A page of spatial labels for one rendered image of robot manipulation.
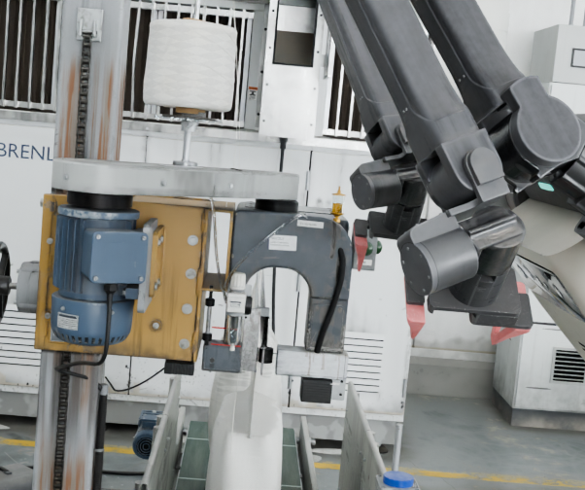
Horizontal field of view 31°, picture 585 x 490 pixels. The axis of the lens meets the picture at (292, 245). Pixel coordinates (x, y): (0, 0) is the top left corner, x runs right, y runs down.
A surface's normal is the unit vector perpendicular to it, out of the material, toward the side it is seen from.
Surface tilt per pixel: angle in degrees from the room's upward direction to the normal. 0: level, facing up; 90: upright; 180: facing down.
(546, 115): 66
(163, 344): 90
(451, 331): 90
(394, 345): 90
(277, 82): 90
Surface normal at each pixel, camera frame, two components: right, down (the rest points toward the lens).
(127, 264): 0.45, 0.14
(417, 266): -0.87, 0.30
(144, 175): 0.66, 0.15
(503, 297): 0.12, -0.63
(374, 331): 0.04, 0.12
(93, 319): 0.25, 0.15
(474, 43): 0.26, -0.26
